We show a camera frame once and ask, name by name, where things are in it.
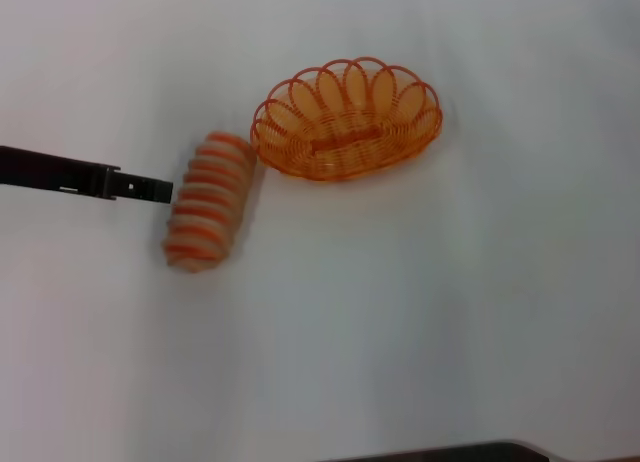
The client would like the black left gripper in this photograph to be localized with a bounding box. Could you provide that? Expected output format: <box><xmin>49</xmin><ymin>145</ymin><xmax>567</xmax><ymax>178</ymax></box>
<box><xmin>0</xmin><ymin>145</ymin><xmax>174</xmax><ymax>206</ymax></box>

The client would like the orange striped bread roll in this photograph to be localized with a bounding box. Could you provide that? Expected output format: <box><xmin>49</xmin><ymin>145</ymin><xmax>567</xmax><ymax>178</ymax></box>
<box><xmin>162</xmin><ymin>130</ymin><xmax>259</xmax><ymax>274</ymax></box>

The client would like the orange woven plastic basket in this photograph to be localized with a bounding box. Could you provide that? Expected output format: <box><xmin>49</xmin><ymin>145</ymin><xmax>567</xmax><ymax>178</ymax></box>
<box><xmin>249</xmin><ymin>56</ymin><xmax>444</xmax><ymax>183</ymax></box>

